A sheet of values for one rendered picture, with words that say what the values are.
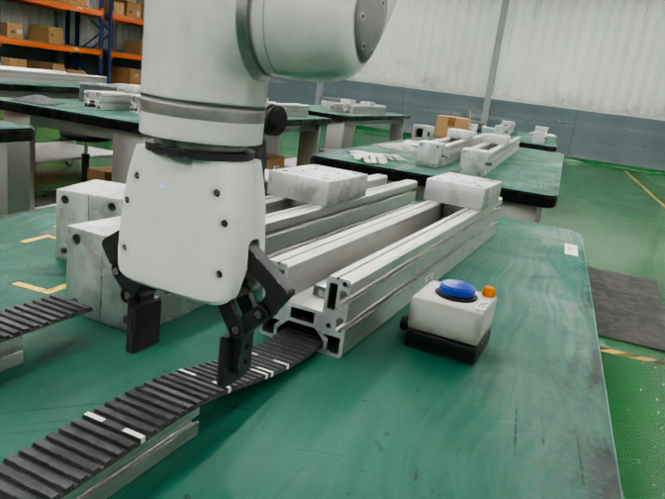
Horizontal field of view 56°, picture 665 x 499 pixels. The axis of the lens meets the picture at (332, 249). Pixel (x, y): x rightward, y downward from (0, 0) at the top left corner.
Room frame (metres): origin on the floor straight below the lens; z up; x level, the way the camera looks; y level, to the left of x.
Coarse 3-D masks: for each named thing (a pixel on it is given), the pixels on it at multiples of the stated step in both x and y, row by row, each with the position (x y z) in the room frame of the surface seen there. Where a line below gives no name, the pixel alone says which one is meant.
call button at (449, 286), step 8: (448, 280) 0.69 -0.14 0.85; (456, 280) 0.69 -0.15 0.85; (440, 288) 0.67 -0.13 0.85; (448, 288) 0.66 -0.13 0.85; (456, 288) 0.66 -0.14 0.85; (464, 288) 0.66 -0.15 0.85; (472, 288) 0.67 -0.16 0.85; (456, 296) 0.66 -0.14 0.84; (464, 296) 0.66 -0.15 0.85; (472, 296) 0.66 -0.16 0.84
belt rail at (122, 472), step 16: (192, 416) 0.42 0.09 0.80; (160, 432) 0.39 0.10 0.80; (176, 432) 0.41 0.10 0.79; (192, 432) 0.42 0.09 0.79; (144, 448) 0.37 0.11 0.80; (160, 448) 0.39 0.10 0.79; (176, 448) 0.40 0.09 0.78; (112, 464) 0.34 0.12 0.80; (128, 464) 0.37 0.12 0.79; (144, 464) 0.37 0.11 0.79; (96, 480) 0.33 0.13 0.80; (112, 480) 0.35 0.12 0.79; (128, 480) 0.36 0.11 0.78; (64, 496) 0.31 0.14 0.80; (80, 496) 0.33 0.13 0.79; (96, 496) 0.33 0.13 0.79
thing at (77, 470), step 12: (36, 444) 0.34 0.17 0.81; (48, 444) 0.34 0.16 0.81; (24, 456) 0.33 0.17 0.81; (36, 456) 0.33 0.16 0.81; (48, 456) 0.33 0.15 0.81; (60, 456) 0.33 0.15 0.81; (72, 456) 0.33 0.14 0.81; (48, 468) 0.32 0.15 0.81; (60, 468) 0.32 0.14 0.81; (72, 468) 0.32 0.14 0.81; (84, 468) 0.32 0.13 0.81; (96, 468) 0.32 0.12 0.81; (72, 480) 0.31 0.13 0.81; (84, 480) 0.32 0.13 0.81
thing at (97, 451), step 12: (60, 432) 0.36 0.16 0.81; (72, 432) 0.36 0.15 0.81; (60, 444) 0.34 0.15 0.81; (72, 444) 0.34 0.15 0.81; (84, 444) 0.35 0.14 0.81; (96, 444) 0.35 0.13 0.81; (108, 444) 0.35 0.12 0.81; (84, 456) 0.34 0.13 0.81; (96, 456) 0.33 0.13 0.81; (108, 456) 0.34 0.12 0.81; (120, 456) 0.34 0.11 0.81
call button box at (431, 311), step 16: (432, 288) 0.69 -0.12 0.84; (416, 304) 0.65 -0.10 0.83; (432, 304) 0.65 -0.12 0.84; (448, 304) 0.64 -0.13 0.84; (464, 304) 0.65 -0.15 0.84; (480, 304) 0.65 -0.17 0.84; (416, 320) 0.65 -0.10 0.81; (432, 320) 0.64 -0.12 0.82; (448, 320) 0.64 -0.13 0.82; (464, 320) 0.63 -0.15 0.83; (480, 320) 0.62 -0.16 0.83; (416, 336) 0.65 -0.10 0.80; (432, 336) 0.64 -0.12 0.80; (448, 336) 0.64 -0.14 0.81; (464, 336) 0.63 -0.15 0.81; (480, 336) 0.63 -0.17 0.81; (432, 352) 0.64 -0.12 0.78; (448, 352) 0.63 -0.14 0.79; (464, 352) 0.63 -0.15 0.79; (480, 352) 0.65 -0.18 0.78
